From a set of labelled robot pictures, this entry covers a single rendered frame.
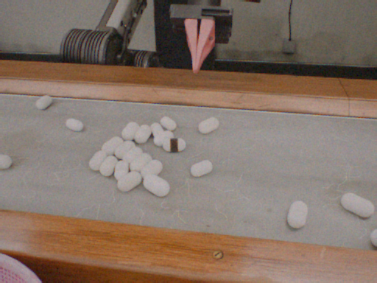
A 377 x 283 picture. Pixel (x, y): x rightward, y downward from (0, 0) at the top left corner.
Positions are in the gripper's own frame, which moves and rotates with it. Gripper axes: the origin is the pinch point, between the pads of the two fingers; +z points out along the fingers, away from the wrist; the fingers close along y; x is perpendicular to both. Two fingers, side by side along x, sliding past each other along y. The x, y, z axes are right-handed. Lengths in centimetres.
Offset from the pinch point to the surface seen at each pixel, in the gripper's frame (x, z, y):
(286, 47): 165, -106, 42
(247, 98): 7.9, 1.4, 8.9
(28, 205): -9.4, 24.9, -17.1
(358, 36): 162, -117, 91
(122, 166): -6.4, 18.3, -7.2
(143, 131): -1.2, 11.9, -6.5
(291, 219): -10.1, 22.8, 14.0
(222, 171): -3.2, 17.0, 5.8
